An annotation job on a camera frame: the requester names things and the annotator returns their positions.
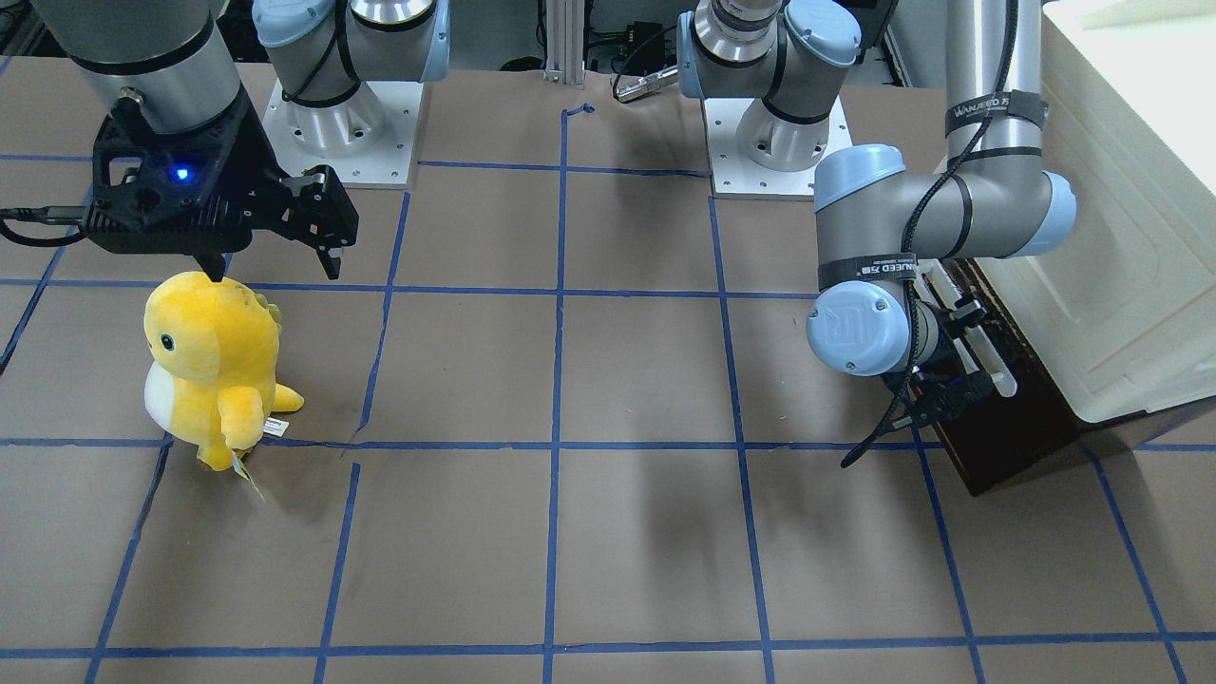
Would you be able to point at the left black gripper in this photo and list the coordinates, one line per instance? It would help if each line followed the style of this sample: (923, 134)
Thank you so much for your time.
(942, 400)

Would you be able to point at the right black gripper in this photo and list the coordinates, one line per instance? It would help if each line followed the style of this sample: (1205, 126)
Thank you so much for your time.
(255, 159)

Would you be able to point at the white drawer handle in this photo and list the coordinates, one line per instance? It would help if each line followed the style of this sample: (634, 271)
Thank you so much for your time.
(974, 347)

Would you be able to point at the dark brown wooden drawer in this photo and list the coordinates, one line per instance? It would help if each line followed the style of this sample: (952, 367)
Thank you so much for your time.
(998, 438)

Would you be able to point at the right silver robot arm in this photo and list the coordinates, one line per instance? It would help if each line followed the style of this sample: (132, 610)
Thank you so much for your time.
(171, 57)

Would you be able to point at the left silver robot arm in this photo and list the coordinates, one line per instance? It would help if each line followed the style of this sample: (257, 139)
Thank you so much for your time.
(876, 221)

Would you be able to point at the yellow plush dinosaur toy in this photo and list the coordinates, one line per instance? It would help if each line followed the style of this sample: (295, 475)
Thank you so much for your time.
(212, 382)

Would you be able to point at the cream plastic storage box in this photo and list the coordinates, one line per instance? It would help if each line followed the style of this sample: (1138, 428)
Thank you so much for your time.
(1121, 313)

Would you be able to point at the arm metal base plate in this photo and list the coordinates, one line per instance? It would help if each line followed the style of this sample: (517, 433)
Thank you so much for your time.
(757, 156)
(368, 141)

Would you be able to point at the aluminium frame post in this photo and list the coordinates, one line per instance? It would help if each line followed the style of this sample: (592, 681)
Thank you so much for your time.
(564, 23)

